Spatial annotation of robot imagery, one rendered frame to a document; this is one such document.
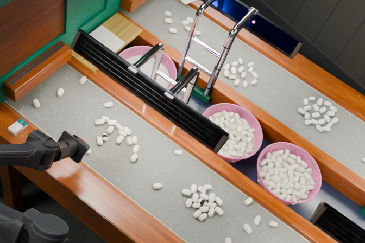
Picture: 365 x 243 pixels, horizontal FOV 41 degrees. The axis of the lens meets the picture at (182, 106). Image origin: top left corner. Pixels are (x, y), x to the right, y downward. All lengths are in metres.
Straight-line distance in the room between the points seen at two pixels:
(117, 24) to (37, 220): 1.30
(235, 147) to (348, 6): 1.54
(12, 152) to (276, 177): 1.03
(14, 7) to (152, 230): 0.87
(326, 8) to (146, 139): 1.80
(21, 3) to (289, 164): 1.19
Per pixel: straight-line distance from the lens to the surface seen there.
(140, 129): 1.93
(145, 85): 1.61
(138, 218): 1.73
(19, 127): 1.86
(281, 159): 2.03
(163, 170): 1.86
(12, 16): 1.72
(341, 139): 2.23
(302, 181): 2.02
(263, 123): 2.08
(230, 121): 2.05
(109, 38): 2.15
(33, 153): 1.45
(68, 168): 1.79
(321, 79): 2.35
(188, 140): 1.91
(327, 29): 3.40
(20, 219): 1.10
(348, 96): 2.36
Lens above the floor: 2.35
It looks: 53 degrees down
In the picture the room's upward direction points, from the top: 21 degrees clockwise
